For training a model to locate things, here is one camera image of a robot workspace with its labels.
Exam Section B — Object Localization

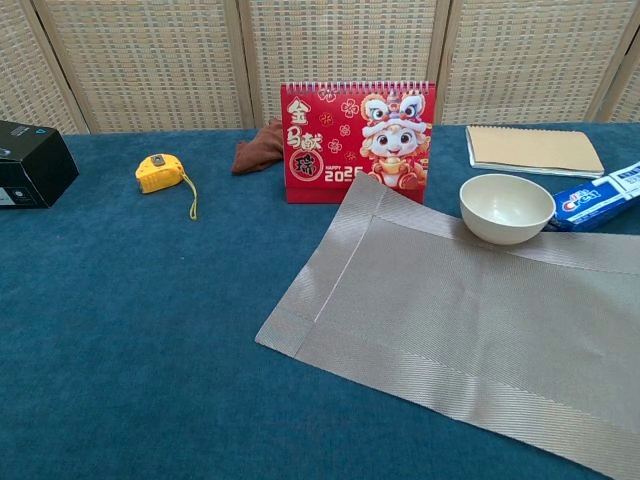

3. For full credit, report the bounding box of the brown woven placemat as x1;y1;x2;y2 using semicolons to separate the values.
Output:
254;172;640;480

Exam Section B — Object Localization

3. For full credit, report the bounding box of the white small bowl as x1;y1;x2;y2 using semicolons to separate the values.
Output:
459;173;556;245

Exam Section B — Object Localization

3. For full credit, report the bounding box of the red desk calendar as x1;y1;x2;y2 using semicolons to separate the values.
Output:
279;79;437;205

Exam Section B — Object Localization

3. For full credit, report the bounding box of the brown crumpled cloth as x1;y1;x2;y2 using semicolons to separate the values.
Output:
230;118;284;176

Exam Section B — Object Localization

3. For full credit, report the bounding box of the yellow tape measure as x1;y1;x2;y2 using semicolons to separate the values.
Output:
134;153;199;221

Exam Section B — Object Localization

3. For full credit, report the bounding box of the woven bamboo folding screen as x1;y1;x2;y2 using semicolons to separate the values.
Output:
0;0;640;135

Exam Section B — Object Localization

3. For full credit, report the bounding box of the kraft spiral notebook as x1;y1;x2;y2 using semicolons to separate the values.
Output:
465;124;606;180

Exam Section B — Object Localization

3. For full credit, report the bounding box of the blue toothpaste box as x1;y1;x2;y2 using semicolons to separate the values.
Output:
544;160;640;234

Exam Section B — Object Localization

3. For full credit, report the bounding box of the black cardboard box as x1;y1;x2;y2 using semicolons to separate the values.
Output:
0;119;80;210

